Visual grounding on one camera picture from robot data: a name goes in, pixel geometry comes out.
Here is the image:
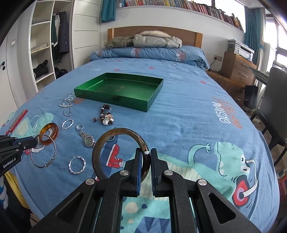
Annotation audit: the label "thin silver bangle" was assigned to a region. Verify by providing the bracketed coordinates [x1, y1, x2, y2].
[30, 134, 57, 169]

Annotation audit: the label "amber resin bangle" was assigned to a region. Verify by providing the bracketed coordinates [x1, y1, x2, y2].
[38, 123, 59, 145]

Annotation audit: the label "twisted silver hoop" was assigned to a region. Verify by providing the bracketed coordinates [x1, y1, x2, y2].
[61, 119, 74, 130]
[68, 156, 86, 175]

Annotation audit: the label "dark brown jade bangle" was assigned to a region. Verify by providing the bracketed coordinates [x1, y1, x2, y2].
[92, 128, 151, 180]

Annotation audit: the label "silver chain necklace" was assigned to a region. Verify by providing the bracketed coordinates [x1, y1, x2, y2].
[58, 99, 76, 117]

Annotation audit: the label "silver wristwatch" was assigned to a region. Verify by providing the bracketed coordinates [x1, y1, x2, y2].
[79, 131, 96, 147]

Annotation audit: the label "brown bead bracelet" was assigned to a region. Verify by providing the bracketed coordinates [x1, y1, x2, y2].
[93, 103, 115, 126]

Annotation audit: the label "white door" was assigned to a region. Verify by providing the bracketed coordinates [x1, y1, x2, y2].
[0, 39, 18, 126]

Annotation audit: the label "black clothes on shelf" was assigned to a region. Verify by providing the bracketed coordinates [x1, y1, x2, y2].
[33, 60, 49, 79]

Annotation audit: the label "blue dinosaur bedspread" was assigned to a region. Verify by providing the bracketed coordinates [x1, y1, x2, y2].
[10, 58, 279, 232]

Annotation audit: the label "dark hanging coat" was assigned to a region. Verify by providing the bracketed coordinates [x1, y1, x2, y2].
[51, 11, 70, 63]

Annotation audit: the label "white wardrobe shelving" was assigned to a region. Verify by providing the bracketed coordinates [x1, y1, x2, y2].
[28, 1, 102, 94]

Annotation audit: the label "dark grey chair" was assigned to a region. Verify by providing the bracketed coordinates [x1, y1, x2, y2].
[251, 67, 286, 166]

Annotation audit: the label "green metal tray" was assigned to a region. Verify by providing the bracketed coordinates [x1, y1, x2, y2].
[74, 73, 164, 112]

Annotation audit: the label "olive green jacket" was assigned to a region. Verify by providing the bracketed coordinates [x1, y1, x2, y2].
[105, 36, 134, 49]

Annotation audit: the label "wooden drawer cabinet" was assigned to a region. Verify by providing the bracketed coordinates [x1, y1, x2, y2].
[221, 51, 256, 108]

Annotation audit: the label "left teal curtain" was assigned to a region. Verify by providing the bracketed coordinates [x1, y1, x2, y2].
[101, 0, 116, 23]

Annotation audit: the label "teal curtain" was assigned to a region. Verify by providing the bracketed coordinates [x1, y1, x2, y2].
[244, 7, 266, 69]
[101, 0, 116, 23]

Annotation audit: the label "grey puffer jacket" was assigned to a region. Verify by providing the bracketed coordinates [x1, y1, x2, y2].
[132, 31, 182, 49]

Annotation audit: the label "blue folded duvet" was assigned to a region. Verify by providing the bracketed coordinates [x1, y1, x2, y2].
[89, 46, 210, 70]

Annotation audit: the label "white printer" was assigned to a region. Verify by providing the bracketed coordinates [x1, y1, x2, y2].
[227, 39, 254, 61]

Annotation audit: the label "wooden headboard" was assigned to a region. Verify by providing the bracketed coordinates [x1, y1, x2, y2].
[107, 26, 203, 48]

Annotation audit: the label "right teal curtain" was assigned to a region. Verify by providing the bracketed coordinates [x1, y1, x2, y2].
[244, 7, 266, 69]

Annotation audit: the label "row of books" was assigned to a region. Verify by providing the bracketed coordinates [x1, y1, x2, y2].
[116, 0, 244, 31]

